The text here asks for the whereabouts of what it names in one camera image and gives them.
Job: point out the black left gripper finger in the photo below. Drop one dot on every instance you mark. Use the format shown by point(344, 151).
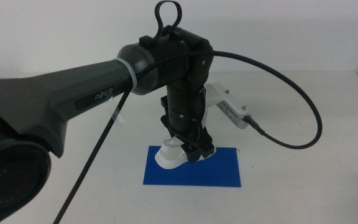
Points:
point(206, 152)
point(192, 155)

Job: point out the blue rectangular mat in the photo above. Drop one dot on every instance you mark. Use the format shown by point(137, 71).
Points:
point(224, 174)

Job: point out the clear zip tie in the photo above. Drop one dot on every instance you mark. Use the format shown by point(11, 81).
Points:
point(130, 73)

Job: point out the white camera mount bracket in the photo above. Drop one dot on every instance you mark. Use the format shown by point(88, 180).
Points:
point(213, 93)

